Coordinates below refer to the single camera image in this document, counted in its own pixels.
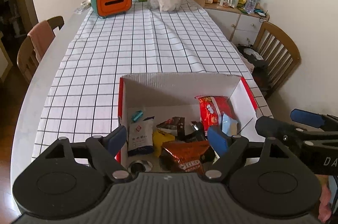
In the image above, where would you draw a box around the teal candy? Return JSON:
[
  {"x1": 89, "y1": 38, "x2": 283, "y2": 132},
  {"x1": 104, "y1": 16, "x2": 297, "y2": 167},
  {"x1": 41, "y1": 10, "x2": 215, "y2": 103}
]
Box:
[{"x1": 131, "y1": 110, "x2": 143, "y2": 123}]

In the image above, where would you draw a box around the white red cardboard box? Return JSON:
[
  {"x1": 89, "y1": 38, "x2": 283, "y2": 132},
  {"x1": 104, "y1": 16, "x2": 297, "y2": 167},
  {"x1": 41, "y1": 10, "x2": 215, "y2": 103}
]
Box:
[{"x1": 115, "y1": 72, "x2": 266, "y2": 177}]

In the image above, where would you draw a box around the brown M&M's packet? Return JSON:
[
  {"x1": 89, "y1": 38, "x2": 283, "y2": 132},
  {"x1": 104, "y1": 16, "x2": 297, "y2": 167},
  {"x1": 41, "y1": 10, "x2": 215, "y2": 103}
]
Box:
[{"x1": 156, "y1": 117, "x2": 185, "y2": 138}]

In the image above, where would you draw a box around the wooden slat chair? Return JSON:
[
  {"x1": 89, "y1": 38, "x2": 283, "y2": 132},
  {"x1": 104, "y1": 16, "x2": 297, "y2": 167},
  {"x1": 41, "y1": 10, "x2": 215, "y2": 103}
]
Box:
[{"x1": 237, "y1": 21, "x2": 302, "y2": 100}]

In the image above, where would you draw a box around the pink cloth on chair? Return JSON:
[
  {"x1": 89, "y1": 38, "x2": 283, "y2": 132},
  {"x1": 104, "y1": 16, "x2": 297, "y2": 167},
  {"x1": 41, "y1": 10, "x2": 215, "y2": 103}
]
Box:
[{"x1": 28, "y1": 20, "x2": 55, "y2": 62}]

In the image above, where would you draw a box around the white side cabinet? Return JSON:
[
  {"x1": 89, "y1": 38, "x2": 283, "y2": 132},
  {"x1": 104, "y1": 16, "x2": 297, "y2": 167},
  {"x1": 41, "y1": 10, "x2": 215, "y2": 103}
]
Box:
[{"x1": 193, "y1": 0, "x2": 269, "y2": 45}]

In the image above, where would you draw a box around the white black grid tablecloth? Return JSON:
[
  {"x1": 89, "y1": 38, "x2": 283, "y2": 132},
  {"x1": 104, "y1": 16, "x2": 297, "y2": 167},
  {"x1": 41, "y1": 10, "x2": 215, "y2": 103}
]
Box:
[{"x1": 32, "y1": 0, "x2": 271, "y2": 158}]

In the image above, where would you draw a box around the light blue cookie packet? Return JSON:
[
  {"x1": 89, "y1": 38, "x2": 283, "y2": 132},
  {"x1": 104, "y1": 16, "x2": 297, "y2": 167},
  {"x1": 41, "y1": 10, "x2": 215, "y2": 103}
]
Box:
[{"x1": 222, "y1": 114, "x2": 238, "y2": 137}]

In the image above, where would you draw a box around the cream patterned snack pouch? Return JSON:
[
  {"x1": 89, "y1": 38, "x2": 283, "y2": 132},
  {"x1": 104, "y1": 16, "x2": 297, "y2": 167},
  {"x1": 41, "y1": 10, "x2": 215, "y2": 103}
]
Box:
[{"x1": 152, "y1": 130, "x2": 175, "y2": 158}]

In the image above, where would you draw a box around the red chips bag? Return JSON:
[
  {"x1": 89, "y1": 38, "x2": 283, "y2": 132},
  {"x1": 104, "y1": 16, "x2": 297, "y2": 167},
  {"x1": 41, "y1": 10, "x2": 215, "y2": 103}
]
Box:
[{"x1": 195, "y1": 96, "x2": 235, "y2": 135}]

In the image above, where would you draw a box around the orange green tissue box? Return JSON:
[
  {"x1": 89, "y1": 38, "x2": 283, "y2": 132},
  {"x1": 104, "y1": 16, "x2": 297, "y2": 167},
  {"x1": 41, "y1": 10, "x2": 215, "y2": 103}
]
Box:
[{"x1": 90, "y1": 0, "x2": 132, "y2": 18}]

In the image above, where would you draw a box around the white blue milk tablet packet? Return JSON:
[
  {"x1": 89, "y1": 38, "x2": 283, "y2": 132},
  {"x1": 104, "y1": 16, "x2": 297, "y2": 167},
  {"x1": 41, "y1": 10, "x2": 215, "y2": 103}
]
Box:
[{"x1": 127, "y1": 117, "x2": 154, "y2": 156}]

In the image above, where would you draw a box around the wooden chair left side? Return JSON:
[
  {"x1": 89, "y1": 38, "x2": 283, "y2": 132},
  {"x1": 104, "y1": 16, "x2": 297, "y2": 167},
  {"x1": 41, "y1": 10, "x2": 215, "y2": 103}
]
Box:
[{"x1": 17, "y1": 16, "x2": 64, "y2": 83}]

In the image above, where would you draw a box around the brown Oreo bag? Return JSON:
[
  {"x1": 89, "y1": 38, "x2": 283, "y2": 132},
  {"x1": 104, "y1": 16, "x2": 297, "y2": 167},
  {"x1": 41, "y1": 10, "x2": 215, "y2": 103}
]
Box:
[{"x1": 159, "y1": 141, "x2": 215, "y2": 175}]

